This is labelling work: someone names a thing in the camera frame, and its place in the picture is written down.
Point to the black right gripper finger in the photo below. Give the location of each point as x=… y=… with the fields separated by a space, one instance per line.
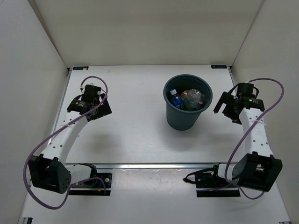
x=221 y=101
x=232 y=112

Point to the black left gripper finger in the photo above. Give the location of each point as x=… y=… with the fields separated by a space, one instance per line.
x=104 y=109
x=96 y=114

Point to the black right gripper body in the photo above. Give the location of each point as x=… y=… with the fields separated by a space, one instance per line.
x=232 y=99

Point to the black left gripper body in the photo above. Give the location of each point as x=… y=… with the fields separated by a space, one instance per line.
x=97 y=104

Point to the clear bottle black label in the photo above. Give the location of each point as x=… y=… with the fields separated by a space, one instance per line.
x=194 y=96

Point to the blue label water bottle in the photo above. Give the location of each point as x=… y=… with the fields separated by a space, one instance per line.
x=176 y=99

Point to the green soda bottle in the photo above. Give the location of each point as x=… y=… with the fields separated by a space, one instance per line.
x=189 y=105

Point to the orange juice bottle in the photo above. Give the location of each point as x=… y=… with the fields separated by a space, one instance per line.
x=184 y=94

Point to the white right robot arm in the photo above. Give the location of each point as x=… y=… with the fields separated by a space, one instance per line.
x=258 y=169

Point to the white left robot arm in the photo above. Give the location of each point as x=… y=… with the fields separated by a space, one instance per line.
x=49 y=170

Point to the dark green plastic bin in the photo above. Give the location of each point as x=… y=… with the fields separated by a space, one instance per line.
x=177 y=118

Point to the black right corner label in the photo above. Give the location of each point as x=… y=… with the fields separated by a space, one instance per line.
x=218 y=66

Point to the black corner label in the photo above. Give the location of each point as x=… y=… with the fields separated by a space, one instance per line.
x=218 y=66
x=80 y=68

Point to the black left corner label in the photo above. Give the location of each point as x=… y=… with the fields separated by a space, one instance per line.
x=80 y=68

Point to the aluminium table rail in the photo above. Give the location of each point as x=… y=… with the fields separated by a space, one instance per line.
x=153 y=165

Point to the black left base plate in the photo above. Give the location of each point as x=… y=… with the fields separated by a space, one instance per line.
x=100 y=185

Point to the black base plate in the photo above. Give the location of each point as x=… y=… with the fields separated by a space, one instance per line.
x=209 y=185
x=100 y=185

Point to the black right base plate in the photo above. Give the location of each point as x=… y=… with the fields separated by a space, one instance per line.
x=209 y=185

